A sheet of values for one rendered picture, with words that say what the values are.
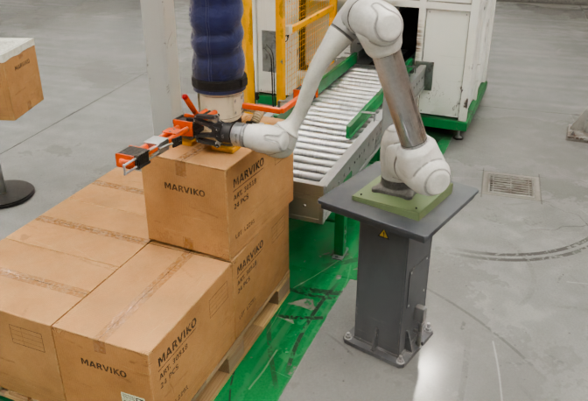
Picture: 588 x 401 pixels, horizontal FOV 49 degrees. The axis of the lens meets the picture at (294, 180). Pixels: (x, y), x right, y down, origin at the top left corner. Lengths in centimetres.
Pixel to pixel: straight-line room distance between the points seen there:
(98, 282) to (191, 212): 44
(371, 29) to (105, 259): 141
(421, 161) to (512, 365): 114
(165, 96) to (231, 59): 166
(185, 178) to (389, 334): 114
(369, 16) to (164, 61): 220
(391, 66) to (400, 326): 119
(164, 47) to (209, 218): 176
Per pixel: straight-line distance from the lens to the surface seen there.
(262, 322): 318
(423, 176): 239
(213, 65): 259
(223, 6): 255
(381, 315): 294
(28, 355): 265
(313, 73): 236
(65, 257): 283
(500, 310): 344
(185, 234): 270
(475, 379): 302
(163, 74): 418
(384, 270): 281
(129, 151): 227
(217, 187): 250
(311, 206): 317
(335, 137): 385
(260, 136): 234
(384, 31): 214
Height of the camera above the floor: 198
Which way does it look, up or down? 26 degrees down
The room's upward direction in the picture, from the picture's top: straight up
